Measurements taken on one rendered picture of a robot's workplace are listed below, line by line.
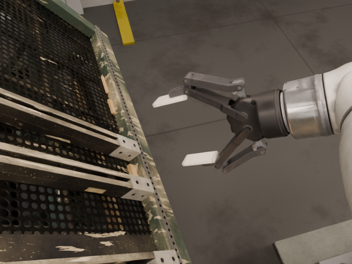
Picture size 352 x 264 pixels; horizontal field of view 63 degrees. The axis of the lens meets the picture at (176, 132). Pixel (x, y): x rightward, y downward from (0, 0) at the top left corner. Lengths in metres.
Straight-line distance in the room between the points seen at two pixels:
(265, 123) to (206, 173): 1.80
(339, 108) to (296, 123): 0.06
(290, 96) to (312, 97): 0.03
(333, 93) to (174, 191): 1.82
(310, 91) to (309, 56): 2.86
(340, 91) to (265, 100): 0.10
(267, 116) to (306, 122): 0.05
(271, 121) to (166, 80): 2.37
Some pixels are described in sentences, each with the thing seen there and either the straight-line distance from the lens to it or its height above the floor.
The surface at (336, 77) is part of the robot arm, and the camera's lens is 0.44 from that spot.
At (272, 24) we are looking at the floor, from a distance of 3.58.
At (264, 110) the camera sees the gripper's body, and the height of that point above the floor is 1.66.
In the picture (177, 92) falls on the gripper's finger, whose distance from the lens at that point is 0.50.
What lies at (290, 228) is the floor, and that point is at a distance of 2.22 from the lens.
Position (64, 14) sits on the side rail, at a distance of 1.79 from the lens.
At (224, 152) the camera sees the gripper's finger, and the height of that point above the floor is 1.55.
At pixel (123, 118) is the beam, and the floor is 0.90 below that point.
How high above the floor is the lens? 2.00
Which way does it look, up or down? 56 degrees down
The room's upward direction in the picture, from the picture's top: straight up
